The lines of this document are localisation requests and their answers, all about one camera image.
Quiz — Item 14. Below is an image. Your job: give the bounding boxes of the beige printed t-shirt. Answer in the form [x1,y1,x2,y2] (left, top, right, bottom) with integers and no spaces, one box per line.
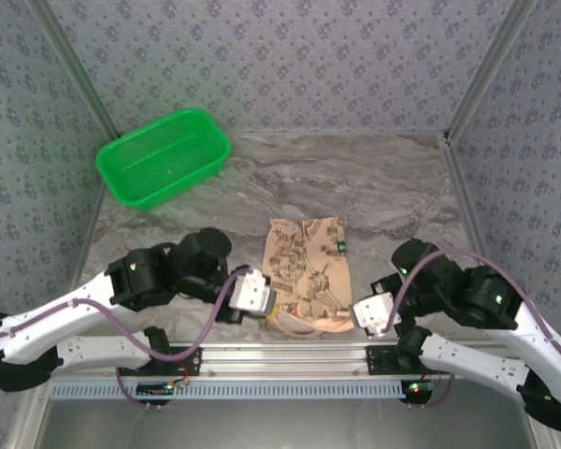
[261,215,354,336]

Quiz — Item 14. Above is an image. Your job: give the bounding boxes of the small circuit board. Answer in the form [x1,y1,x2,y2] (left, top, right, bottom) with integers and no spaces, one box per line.
[137,382,175,398]
[400,381,435,404]

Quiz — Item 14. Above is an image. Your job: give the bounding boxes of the green plastic basket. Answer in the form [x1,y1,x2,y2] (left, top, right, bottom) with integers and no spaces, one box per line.
[94,108,232,212]

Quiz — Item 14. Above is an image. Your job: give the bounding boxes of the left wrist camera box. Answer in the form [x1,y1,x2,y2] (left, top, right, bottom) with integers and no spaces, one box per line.
[226,265,279,320]

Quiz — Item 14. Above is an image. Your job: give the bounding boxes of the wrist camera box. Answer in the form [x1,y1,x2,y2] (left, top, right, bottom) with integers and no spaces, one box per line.
[349,292,402,340]
[226,265,279,320]

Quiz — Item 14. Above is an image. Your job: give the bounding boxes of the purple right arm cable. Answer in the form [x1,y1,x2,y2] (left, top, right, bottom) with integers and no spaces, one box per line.
[382,247,561,409]

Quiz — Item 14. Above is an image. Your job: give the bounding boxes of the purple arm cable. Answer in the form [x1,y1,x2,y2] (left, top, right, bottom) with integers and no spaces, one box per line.
[382,247,561,409]
[0,266,253,409]

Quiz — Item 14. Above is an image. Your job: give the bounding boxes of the grooved aluminium base rail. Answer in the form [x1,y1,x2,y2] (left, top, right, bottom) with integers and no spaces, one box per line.
[46,342,539,380]

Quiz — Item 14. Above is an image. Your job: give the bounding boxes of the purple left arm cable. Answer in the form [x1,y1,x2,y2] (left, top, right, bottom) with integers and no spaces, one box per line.
[0,266,253,409]

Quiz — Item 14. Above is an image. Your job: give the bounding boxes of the white slotted cable duct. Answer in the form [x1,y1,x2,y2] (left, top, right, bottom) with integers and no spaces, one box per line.
[50,379,410,399]

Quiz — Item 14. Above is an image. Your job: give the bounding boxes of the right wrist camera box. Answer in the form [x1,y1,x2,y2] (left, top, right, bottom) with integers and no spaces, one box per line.
[349,292,402,340]

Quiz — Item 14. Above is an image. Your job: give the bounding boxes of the aluminium frame post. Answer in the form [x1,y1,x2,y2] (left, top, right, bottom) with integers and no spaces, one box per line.
[27,0,122,138]
[443,0,539,141]

